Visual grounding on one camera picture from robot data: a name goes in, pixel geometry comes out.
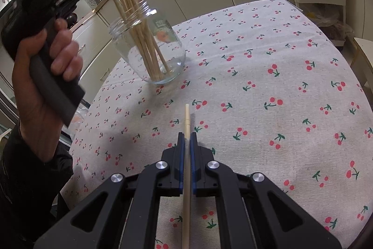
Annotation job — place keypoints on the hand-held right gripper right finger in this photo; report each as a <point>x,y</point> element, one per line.
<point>193,150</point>

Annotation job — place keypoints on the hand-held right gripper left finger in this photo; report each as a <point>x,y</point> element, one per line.
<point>181,150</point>

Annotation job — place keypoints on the light wooden chopstick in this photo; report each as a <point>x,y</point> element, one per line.
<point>186,121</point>

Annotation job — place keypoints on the bunch of wooden chopsticks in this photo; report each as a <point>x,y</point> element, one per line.
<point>145,45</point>

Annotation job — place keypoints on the clear glass jar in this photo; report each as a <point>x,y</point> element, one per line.
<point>172,62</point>

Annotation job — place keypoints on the person's left forearm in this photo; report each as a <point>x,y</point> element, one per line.
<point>29,193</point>

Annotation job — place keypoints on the person's left hand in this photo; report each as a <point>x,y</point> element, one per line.
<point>32,109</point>

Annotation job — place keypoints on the cherry print tablecloth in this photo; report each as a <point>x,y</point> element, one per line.
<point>262,106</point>

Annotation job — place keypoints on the clear plastic bag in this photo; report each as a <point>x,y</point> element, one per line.
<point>332,24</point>

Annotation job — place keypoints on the light wooden stool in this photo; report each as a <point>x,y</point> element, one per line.
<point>362,56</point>

